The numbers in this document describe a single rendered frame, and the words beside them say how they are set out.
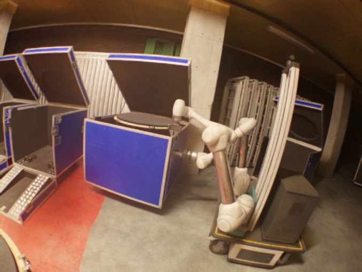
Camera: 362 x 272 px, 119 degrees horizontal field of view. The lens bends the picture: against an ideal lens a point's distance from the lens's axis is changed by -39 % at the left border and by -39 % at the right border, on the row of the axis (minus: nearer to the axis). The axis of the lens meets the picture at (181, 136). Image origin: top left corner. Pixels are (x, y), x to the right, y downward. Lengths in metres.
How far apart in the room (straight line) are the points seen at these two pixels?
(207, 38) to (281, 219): 2.78
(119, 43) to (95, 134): 3.64
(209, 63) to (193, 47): 0.38
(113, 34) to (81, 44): 1.02
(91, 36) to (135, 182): 4.54
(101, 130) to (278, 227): 1.93
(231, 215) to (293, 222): 0.62
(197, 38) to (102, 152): 2.29
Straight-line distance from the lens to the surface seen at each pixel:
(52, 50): 2.48
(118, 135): 1.80
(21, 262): 0.72
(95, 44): 5.40
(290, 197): 1.45
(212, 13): 3.36
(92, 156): 2.08
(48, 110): 3.46
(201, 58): 3.00
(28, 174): 2.75
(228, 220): 1.19
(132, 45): 5.13
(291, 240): 1.74
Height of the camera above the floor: 1.32
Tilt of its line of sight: 12 degrees down
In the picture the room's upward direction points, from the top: 10 degrees clockwise
